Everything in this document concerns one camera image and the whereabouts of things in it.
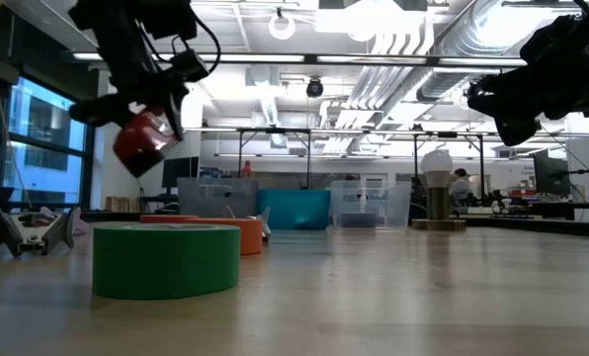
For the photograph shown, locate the silver air duct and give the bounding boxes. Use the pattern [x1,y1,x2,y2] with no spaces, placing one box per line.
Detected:
[415,0,528,103]

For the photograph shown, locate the person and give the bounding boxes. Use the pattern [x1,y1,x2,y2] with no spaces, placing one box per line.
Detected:
[448,167,475,208]

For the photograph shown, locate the green tape roll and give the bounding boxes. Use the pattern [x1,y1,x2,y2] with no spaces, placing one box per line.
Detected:
[92,222,242,301]

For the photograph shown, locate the black ceiling camera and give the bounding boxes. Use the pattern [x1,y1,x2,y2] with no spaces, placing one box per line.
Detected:
[305,77,325,99]

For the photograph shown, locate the purple tape roll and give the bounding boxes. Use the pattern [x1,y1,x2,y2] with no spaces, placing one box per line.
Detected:
[340,212,378,229]

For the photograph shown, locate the black workbench frame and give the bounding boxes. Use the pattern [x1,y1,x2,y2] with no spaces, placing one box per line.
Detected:
[412,130,487,199]
[234,127,313,192]

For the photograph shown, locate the wooden crate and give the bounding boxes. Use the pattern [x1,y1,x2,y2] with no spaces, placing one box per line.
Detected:
[104,195,141,214]

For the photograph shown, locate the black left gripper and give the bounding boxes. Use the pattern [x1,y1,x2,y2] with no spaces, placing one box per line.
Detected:
[68,67,191,142]

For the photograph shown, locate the red stapler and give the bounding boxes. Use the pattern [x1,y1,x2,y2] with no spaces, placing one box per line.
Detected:
[112,106,182,179]

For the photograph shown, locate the teal plastic bin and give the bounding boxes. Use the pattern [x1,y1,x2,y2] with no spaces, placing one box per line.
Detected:
[255,188,332,231]

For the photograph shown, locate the large glass window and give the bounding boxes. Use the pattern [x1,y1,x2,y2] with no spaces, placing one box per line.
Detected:
[0,73,94,212]

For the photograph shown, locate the yellow power cable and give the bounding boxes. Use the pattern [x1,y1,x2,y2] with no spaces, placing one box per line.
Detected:
[0,0,34,209]

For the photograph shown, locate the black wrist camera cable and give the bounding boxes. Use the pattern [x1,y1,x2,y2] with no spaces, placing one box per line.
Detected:
[168,7,222,80]

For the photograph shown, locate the clear plastic bin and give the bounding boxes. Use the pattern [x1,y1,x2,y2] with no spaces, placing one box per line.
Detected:
[329,179,414,230]

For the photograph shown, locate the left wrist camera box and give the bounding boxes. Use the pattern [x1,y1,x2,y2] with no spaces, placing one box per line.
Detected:
[168,47,210,84]

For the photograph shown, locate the smoked grey plastic bin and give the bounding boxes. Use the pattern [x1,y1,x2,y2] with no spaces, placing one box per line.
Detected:
[176,176,259,231]

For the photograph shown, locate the black computer monitor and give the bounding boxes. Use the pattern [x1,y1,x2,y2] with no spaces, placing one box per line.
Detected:
[161,156,201,190]
[532,149,572,198]

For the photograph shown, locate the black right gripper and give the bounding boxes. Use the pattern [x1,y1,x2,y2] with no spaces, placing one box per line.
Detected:
[465,68,548,148]

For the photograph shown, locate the white ring light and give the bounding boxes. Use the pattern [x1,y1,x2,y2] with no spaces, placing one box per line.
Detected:
[267,11,297,42]

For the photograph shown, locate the orange tape roll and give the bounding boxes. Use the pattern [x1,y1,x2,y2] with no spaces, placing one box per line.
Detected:
[184,217,265,256]

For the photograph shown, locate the red tape roll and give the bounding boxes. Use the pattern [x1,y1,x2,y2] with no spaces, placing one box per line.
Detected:
[139,214,202,225]

